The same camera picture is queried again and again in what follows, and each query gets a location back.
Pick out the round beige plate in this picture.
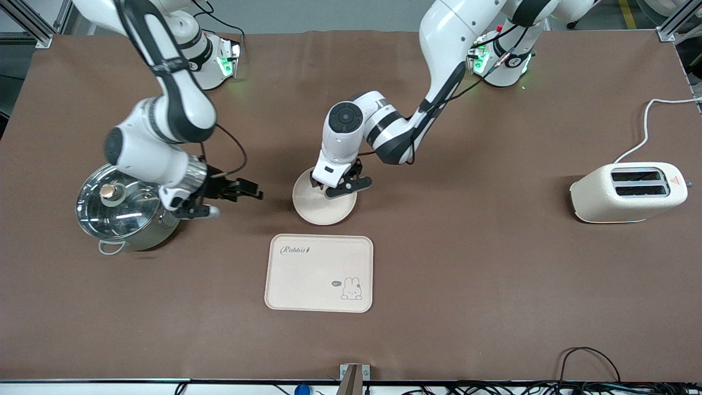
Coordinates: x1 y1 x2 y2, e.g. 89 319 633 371
292 167 358 226

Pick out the steel pot with glass lid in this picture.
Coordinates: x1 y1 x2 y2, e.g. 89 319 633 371
75 163 182 256

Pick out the beige rabbit print tray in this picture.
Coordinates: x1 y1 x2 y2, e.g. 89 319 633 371
264 234 374 313

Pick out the glass pot lid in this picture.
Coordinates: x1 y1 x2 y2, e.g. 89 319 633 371
76 163 163 240

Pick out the brown table cover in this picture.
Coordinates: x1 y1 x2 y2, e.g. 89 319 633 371
0 29 702 383

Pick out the cream two-slot toaster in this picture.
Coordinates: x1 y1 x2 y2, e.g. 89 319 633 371
569 162 689 224

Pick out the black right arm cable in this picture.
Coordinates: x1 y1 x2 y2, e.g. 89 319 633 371
200 123 247 179

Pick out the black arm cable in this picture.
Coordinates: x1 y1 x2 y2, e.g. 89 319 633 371
200 123 247 179
356 25 530 165

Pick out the black right base cable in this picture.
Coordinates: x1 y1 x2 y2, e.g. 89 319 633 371
192 0 246 55

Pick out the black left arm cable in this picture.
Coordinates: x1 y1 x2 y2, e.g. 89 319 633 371
356 25 530 165

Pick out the grey metal bracket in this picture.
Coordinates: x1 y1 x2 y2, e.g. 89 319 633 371
339 364 370 395

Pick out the aluminium frame profile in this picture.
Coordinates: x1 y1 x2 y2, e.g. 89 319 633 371
0 0 75 50
655 0 702 42

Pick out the black cable bundle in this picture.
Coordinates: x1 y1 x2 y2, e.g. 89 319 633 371
400 380 702 395

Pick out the black looped cable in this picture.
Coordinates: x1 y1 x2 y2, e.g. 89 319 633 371
557 347 622 385

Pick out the white toaster power cable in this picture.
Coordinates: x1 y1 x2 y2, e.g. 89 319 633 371
613 98 702 164

